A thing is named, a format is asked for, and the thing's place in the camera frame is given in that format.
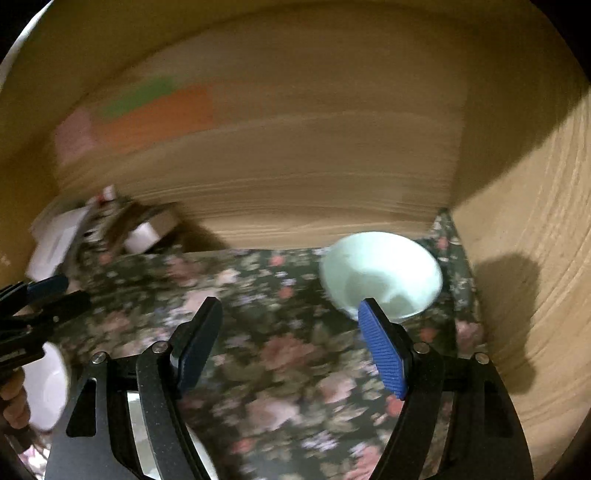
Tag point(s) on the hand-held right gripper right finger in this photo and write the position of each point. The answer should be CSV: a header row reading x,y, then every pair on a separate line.
x,y
383,350

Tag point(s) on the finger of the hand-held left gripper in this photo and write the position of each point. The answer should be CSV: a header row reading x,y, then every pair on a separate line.
x,y
46,286
60,309

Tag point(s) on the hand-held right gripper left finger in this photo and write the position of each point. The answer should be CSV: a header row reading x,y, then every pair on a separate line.
x,y
194,364

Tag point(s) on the small mint green bowl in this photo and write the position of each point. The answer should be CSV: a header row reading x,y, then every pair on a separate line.
x,y
383,267

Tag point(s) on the floral tablecloth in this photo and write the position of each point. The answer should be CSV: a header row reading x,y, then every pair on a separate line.
x,y
286,323

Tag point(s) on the stack of white envelopes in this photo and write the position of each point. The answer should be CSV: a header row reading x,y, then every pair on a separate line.
x,y
55,240

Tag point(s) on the pink bowl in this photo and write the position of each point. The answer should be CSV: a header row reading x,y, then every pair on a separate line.
x,y
48,387

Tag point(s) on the pile of loose papers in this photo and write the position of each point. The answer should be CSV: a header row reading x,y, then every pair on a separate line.
x,y
111,217

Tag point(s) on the person's left hand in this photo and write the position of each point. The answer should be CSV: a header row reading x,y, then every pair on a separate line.
x,y
14,397

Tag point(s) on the small white box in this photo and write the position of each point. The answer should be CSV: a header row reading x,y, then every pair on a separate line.
x,y
143,237

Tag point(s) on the pink paper note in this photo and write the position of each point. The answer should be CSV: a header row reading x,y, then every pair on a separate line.
x,y
76,134

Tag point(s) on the green paper note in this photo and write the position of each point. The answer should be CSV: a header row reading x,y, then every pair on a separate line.
x,y
138,97

